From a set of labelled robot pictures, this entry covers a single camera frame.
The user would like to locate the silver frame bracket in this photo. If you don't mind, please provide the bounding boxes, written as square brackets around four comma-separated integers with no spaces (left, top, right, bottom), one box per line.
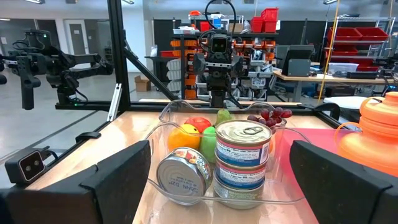
[106,82,123,123]

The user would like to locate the dark red grape bunch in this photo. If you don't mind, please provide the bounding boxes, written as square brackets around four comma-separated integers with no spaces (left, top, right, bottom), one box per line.
[247,106,294,128]

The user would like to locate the white lidded trash can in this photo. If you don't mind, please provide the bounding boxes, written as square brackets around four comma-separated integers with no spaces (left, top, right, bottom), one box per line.
[322,95,382,123]

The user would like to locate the black table clamp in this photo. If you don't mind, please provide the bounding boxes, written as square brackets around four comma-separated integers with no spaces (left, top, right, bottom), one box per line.
[75,131,103,144]
[312,101,342,121]

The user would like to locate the yellow hanging cord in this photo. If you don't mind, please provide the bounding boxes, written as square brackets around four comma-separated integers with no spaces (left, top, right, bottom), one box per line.
[316,0,341,105]

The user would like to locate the cardboard box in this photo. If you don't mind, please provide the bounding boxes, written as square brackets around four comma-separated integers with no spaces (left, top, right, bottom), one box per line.
[134,75,152,93]

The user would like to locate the beige labelled can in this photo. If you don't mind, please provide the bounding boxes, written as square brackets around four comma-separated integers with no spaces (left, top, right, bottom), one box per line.
[213,174,266,210]

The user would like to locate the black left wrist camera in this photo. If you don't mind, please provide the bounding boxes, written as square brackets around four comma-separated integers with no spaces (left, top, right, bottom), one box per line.
[210,33,230,56]

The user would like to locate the clear storage tote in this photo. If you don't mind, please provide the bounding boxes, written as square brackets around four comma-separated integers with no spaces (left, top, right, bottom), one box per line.
[327,62,361,78]

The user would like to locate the orange fruit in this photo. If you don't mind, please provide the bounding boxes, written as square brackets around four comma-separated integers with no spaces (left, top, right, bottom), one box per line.
[167,123,202,152]

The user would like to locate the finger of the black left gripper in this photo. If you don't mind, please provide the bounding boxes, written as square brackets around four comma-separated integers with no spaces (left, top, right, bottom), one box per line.
[219,76,233,108]
[206,76,220,108]

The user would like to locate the flat black box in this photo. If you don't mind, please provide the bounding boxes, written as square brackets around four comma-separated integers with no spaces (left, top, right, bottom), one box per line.
[346,71,379,80]

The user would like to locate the grey desk monitor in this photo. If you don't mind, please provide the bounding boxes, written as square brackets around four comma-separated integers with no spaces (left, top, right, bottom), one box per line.
[280,44,315,78]

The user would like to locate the pink box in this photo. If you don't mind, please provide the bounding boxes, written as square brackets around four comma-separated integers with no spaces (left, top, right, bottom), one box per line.
[273,127,343,224]

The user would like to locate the black table-level camera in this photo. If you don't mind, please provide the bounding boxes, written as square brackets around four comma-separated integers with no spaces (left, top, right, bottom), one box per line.
[4,146,50,185]

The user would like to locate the yellow-green labelled bean can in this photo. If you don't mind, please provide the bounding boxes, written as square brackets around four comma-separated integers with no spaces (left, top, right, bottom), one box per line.
[155,146,215,206]

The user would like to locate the shelf with orange bins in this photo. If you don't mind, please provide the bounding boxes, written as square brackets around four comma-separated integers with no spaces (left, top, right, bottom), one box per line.
[144,29,280,101]

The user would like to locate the wire rack with red bins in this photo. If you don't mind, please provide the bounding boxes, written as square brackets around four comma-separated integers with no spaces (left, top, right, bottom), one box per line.
[323,15,397,74]

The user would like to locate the orange plastic bottle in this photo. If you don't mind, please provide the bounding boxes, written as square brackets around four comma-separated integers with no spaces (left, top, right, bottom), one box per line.
[333,91,398,177]

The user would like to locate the grey door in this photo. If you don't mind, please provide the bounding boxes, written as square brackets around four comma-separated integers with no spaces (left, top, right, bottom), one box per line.
[63,19,90,56]

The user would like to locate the green pear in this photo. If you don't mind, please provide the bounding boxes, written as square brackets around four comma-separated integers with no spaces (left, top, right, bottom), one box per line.
[215,108,234,126]

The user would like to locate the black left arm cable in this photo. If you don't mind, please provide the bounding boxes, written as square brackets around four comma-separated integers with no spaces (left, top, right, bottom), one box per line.
[204,0,238,37]

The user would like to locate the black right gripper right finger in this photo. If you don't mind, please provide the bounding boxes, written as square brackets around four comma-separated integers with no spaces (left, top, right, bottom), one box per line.
[289,139,398,224]

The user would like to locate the green apple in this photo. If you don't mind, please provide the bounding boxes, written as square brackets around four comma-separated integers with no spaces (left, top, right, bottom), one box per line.
[200,126,218,164]

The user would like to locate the red stacked crates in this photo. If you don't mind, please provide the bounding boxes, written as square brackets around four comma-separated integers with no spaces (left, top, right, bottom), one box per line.
[250,7,280,34]

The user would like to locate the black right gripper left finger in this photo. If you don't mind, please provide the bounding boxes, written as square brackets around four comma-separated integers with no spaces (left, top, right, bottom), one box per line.
[0,139,152,224]

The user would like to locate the wooden desk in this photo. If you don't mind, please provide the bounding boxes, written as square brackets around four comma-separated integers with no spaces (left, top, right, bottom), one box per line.
[272,68,398,103]

